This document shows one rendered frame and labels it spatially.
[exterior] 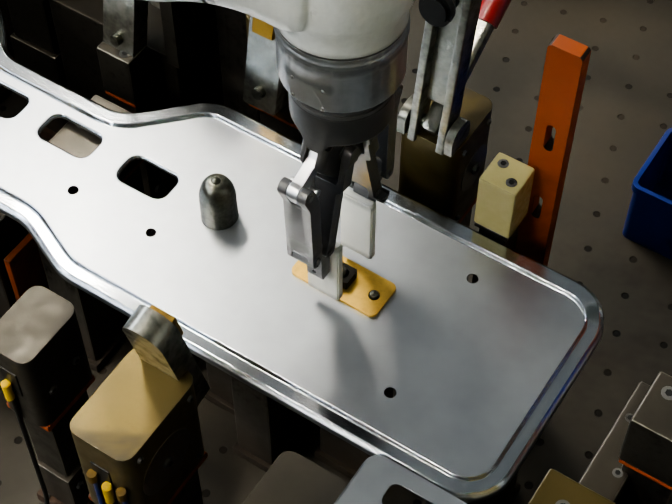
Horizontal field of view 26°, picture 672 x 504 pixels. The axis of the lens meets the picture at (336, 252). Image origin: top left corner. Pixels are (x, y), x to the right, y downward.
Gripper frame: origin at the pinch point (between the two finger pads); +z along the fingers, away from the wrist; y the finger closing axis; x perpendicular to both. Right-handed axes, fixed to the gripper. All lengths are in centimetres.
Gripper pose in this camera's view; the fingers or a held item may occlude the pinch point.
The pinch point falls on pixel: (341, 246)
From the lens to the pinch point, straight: 116.9
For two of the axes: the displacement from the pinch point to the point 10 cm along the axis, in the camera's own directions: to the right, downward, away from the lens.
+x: 8.4, 4.4, -3.2
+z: 0.0, 5.9, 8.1
